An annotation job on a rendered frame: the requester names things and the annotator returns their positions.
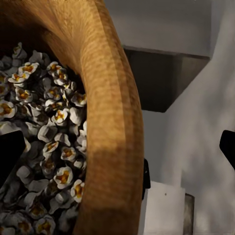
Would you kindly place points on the popcorn bag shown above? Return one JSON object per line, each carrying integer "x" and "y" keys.
{"x": 81, "y": 37}

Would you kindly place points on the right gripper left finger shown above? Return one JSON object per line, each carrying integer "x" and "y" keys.
{"x": 12, "y": 146}

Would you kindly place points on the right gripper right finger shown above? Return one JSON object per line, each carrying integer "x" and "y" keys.
{"x": 227, "y": 146}

